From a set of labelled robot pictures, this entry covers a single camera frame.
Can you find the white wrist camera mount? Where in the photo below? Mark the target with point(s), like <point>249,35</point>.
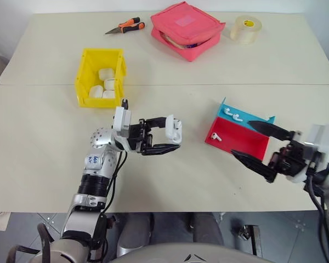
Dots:
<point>122,120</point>
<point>322,139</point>

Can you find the white earbud case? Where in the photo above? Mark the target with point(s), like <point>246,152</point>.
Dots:
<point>108,94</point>
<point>106,73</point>
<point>110,84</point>
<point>170,128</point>
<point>96,91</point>

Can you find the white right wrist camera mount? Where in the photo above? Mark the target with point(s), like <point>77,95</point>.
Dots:
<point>322,139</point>

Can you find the white earbud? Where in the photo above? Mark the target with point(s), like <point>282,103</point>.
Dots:
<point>215,136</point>
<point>228,111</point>
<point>237,117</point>

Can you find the clear tape roll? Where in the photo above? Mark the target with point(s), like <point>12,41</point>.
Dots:
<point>245,31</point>

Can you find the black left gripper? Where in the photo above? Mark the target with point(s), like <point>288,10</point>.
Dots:
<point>138,137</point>

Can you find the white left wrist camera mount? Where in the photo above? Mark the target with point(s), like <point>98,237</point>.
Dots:
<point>122,120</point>

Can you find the orange black needle-nose pliers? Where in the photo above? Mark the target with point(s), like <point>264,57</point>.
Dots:
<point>127,25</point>

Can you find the yellow plastic bin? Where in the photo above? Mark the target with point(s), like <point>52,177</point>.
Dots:
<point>85,90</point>

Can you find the pink fabric zip pouch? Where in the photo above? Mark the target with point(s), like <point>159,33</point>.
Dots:
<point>186,24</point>

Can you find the silver robot torso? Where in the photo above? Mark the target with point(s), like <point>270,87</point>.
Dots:
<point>181,254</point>

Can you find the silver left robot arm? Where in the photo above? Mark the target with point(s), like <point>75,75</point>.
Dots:
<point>94,164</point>

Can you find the blue plastic tray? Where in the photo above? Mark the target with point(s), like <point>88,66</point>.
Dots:
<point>235,109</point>

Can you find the metal bracket under table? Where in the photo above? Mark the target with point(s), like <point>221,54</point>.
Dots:
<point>249,235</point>

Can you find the red plastic tray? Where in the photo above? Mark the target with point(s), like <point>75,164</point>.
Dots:
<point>241,141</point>

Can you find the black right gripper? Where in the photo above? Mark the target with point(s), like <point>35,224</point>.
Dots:
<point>290,159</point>

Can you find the white closed earbud case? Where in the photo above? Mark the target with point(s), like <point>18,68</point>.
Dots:
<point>108,94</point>
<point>96,91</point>
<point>106,73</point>
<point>110,84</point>

